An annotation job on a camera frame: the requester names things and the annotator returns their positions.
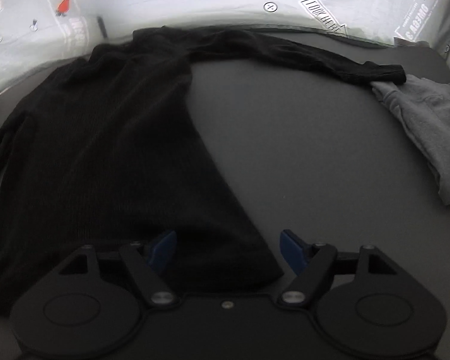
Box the black knit sweater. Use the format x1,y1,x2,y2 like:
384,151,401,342
0,25,407,317

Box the white printed sheet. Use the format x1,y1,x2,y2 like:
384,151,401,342
0,0,450,98

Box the grey garment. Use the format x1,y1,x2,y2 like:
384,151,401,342
371,74,450,206

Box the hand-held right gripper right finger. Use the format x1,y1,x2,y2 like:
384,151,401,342
277,229,398,308

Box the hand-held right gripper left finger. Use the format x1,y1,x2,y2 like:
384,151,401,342
58,230,181,308

